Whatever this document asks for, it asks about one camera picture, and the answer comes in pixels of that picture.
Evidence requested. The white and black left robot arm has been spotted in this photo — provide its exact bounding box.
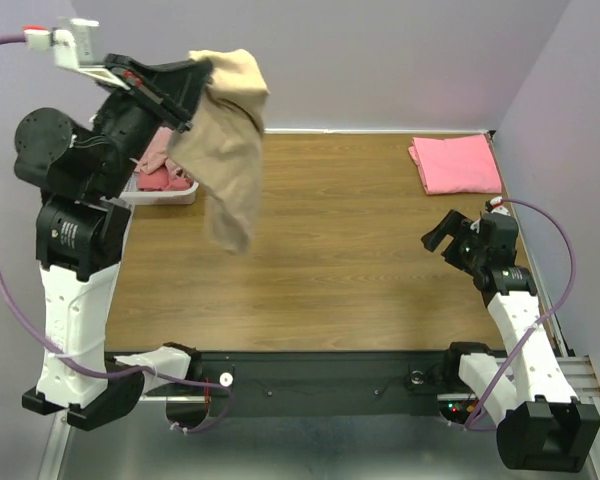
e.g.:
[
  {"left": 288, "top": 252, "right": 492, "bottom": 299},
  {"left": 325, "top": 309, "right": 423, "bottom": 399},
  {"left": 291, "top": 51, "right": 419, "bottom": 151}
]
[{"left": 14, "top": 54, "right": 212, "bottom": 431}]

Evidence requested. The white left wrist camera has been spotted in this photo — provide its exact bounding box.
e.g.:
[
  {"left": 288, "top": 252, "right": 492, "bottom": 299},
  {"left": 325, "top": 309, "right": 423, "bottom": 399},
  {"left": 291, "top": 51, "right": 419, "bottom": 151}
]
[{"left": 23, "top": 18, "right": 129, "bottom": 90}]

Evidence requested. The aluminium frame rail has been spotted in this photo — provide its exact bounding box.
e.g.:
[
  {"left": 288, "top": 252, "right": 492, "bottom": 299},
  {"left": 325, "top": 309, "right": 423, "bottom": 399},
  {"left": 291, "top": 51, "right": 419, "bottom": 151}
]
[{"left": 558, "top": 356, "right": 600, "bottom": 398}]

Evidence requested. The dusty pink t shirt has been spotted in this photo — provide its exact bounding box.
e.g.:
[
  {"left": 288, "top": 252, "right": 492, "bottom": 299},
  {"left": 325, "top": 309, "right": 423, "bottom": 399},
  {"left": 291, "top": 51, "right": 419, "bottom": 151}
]
[{"left": 135, "top": 127, "right": 184, "bottom": 177}]

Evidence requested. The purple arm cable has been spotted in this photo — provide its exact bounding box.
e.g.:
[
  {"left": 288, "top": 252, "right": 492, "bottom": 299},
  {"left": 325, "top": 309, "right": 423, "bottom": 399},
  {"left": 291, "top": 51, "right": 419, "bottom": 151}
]
[
  {"left": 462, "top": 198, "right": 578, "bottom": 432},
  {"left": 0, "top": 30, "right": 234, "bottom": 435}
]

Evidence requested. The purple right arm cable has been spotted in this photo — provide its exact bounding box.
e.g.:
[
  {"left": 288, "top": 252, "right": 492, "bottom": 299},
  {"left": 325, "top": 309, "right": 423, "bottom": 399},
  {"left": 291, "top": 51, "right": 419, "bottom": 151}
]
[{"left": 462, "top": 198, "right": 578, "bottom": 432}]

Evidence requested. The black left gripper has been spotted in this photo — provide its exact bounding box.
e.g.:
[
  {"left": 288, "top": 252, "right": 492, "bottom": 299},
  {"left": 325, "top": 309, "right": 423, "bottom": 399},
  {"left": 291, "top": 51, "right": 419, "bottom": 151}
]
[{"left": 103, "top": 47, "right": 223, "bottom": 189}]

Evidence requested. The beige t shirt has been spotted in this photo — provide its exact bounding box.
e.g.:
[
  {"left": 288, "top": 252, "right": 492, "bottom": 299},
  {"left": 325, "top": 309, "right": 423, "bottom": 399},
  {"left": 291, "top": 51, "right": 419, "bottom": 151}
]
[{"left": 167, "top": 49, "right": 269, "bottom": 254}]

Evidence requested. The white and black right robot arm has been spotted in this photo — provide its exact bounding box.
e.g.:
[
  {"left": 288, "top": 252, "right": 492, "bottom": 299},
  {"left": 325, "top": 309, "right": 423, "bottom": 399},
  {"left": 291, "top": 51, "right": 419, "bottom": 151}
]
[{"left": 421, "top": 199, "right": 600, "bottom": 473}]

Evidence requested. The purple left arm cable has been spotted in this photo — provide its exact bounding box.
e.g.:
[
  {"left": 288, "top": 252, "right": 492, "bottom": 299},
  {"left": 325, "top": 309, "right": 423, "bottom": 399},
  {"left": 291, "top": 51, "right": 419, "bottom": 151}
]
[{"left": 0, "top": 30, "right": 234, "bottom": 435}]

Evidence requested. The folded bright pink t shirt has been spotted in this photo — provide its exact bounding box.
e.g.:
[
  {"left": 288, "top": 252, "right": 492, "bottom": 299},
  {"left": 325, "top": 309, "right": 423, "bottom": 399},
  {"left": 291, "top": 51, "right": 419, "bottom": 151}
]
[{"left": 408, "top": 134, "right": 502, "bottom": 195}]

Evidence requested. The white perforated plastic basket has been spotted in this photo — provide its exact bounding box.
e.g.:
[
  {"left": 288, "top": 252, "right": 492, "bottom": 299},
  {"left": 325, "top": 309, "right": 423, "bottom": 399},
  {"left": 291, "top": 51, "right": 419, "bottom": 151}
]
[{"left": 120, "top": 177, "right": 199, "bottom": 206}]

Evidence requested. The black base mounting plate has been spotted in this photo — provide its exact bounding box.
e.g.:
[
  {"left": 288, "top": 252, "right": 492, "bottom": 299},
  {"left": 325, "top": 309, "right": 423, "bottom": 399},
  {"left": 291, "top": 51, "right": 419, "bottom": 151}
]
[{"left": 148, "top": 350, "right": 471, "bottom": 424}]

